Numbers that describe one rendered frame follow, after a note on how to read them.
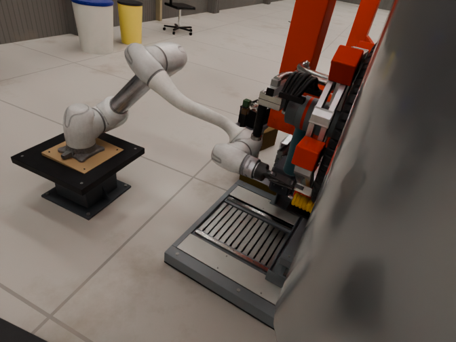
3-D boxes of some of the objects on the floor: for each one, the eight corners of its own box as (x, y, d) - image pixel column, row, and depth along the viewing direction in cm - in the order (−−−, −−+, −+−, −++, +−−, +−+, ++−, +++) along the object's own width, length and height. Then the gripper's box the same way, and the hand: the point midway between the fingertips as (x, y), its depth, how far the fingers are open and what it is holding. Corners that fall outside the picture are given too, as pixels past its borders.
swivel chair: (172, 27, 627) (174, -27, 574) (199, 32, 615) (203, -21, 563) (157, 31, 580) (158, -27, 527) (186, 37, 568) (189, -21, 516)
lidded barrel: (99, 43, 465) (94, -5, 429) (125, 51, 447) (122, 2, 410) (68, 47, 426) (60, -5, 390) (95, 58, 408) (89, 3, 372)
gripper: (256, 181, 132) (308, 204, 124) (250, 174, 120) (307, 199, 112) (263, 165, 133) (315, 188, 125) (258, 157, 121) (316, 180, 113)
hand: (303, 189), depth 119 cm, fingers closed, pressing on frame
